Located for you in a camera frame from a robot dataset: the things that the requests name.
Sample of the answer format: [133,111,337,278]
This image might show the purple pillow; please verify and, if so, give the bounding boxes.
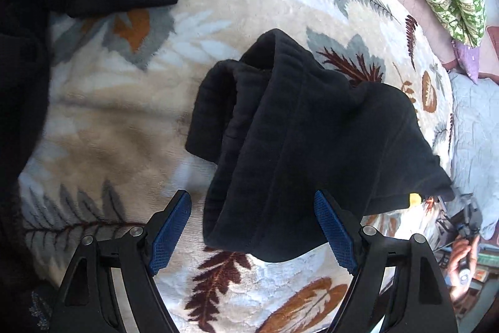
[453,40,480,85]

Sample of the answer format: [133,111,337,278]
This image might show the leaf pattern fleece blanket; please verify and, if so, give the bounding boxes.
[19,0,453,332]

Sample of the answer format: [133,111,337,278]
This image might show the black pants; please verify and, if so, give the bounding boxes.
[185,29,454,262]

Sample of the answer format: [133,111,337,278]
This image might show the person's right hand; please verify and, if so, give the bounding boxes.
[446,233,482,304]

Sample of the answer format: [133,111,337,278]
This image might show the light grey pillow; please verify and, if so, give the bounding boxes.
[449,71,498,240]

